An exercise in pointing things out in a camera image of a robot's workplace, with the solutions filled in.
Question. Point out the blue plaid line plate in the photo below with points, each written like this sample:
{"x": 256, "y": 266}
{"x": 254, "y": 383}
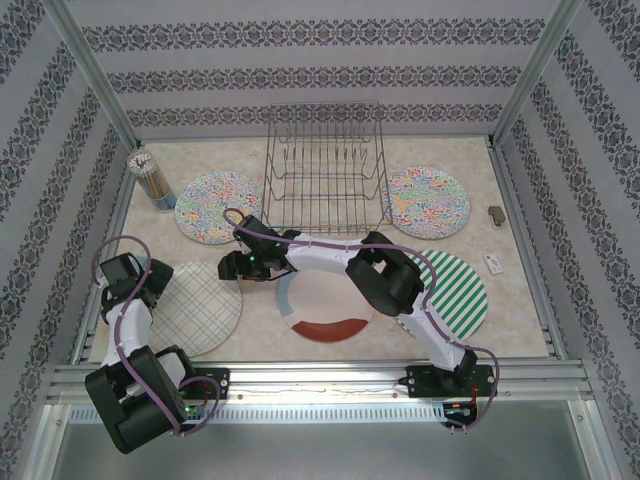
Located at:
{"x": 200, "y": 310}

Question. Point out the colourful squiggle pattern plate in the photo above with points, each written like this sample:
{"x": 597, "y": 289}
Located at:
{"x": 430, "y": 200}
{"x": 210, "y": 210}

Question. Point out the pink blue red plate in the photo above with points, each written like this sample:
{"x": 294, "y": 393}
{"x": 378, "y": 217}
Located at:
{"x": 325, "y": 310}

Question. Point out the green white striped plate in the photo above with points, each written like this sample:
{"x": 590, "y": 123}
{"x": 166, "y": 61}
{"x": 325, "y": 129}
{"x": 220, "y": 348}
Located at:
{"x": 460, "y": 295}

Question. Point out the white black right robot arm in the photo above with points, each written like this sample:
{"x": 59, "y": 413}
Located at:
{"x": 325, "y": 262}

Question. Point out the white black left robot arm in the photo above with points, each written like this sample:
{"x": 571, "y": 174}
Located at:
{"x": 132, "y": 325}

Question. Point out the clear jar of pencils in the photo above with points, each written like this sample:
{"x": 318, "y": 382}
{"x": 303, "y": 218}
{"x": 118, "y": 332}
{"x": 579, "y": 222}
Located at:
{"x": 152, "y": 185}

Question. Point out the small circuit board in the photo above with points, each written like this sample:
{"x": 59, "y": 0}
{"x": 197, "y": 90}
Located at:
{"x": 195, "y": 410}
{"x": 460, "y": 409}

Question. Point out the small white card box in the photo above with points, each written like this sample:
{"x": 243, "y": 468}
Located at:
{"x": 493, "y": 263}

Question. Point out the small grey-olive clip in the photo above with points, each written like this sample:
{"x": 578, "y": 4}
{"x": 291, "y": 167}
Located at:
{"x": 496, "y": 216}

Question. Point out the aluminium side rail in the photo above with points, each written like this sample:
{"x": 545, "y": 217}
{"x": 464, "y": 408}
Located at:
{"x": 119, "y": 220}
{"x": 513, "y": 210}

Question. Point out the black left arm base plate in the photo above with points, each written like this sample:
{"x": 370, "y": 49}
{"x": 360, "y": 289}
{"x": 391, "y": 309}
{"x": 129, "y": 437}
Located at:
{"x": 220, "y": 381}

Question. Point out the aluminium mounting rail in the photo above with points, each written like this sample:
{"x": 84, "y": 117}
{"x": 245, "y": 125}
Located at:
{"x": 320, "y": 380}

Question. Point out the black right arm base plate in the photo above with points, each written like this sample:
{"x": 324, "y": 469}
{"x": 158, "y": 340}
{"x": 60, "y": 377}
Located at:
{"x": 420, "y": 382}

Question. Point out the aluminium frame post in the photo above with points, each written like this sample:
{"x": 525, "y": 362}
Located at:
{"x": 535, "y": 70}
{"x": 95, "y": 75}

